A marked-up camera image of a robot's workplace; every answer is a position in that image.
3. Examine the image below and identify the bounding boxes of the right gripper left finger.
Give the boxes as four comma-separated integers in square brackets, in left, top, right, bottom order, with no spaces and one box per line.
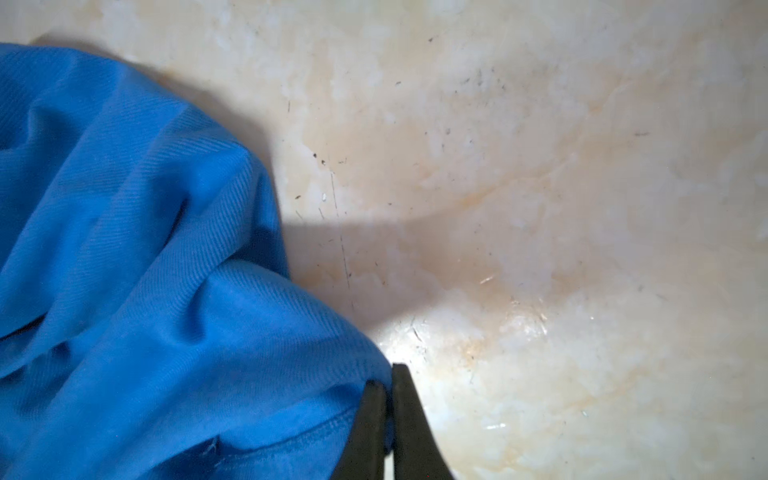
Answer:
[330,380,387,480]

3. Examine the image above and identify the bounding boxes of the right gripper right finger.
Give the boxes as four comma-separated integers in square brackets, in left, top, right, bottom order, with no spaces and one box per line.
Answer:
[392,363,453,480]

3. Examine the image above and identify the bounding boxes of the blue tank top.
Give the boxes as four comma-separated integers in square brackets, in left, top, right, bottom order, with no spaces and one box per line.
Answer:
[1,44,391,479]

